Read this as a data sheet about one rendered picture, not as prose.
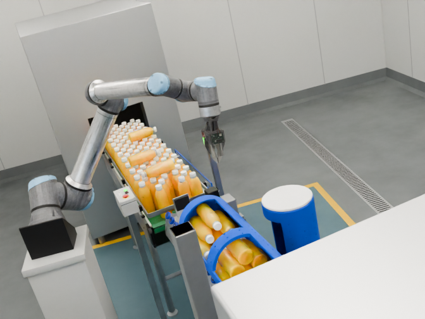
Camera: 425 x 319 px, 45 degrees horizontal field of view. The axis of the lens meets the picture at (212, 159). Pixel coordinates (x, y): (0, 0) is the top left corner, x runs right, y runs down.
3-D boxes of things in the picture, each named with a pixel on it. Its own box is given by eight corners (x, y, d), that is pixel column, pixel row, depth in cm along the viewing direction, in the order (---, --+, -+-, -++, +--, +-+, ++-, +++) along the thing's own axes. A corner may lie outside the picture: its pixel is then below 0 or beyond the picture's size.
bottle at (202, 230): (194, 213, 260) (207, 228, 244) (205, 219, 263) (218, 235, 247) (186, 225, 260) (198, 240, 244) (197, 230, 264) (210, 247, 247)
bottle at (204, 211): (210, 214, 263) (224, 230, 247) (197, 218, 261) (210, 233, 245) (209, 202, 261) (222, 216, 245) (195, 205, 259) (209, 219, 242)
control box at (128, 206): (124, 217, 308) (119, 202, 304) (117, 205, 326) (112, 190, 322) (140, 211, 311) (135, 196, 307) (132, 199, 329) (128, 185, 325)
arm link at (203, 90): (203, 76, 228) (219, 74, 221) (207, 104, 230) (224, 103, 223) (188, 79, 221) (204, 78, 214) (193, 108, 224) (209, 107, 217)
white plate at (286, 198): (286, 180, 299) (286, 181, 299) (251, 201, 285) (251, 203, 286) (323, 192, 277) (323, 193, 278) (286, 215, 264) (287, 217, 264)
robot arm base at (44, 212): (23, 227, 259) (21, 208, 263) (36, 236, 277) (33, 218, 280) (61, 218, 260) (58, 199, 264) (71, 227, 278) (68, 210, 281)
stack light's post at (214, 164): (240, 285, 388) (209, 152, 345) (238, 283, 391) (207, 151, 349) (245, 283, 389) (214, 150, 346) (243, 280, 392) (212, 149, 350)
